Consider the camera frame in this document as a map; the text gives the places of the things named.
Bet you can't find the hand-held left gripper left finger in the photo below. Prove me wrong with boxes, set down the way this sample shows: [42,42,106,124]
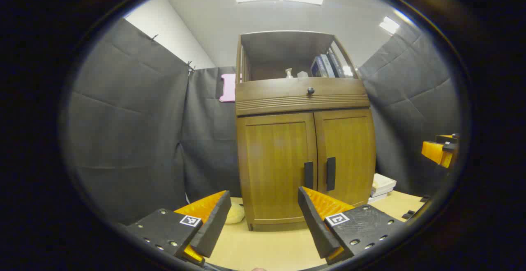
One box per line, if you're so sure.
[125,190,232,267]

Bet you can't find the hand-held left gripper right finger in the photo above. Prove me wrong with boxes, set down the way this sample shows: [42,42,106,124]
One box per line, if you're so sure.
[298,186,405,265]

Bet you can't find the wooden cabinet door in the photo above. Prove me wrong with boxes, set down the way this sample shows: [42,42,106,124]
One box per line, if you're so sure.
[237,113,318,224]
[314,109,376,208]

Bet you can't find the wooden double-door shoe cabinet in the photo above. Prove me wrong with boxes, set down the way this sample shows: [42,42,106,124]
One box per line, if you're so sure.
[235,30,376,232]

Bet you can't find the wooden cabinet drawer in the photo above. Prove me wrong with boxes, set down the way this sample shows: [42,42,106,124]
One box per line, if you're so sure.
[235,77,370,117]

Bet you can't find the cream soft toy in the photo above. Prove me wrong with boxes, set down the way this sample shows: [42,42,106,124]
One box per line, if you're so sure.
[225,202,246,225]

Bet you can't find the dark grey book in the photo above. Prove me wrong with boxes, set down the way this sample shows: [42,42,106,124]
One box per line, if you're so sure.
[328,51,346,78]

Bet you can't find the light grey book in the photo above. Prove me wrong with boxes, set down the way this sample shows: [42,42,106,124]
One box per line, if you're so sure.
[320,54,336,78]

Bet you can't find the black backdrop cloth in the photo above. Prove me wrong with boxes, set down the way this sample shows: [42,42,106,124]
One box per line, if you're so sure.
[62,16,461,222]

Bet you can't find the dark blue book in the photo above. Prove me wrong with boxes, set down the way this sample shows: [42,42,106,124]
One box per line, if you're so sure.
[311,56,327,78]

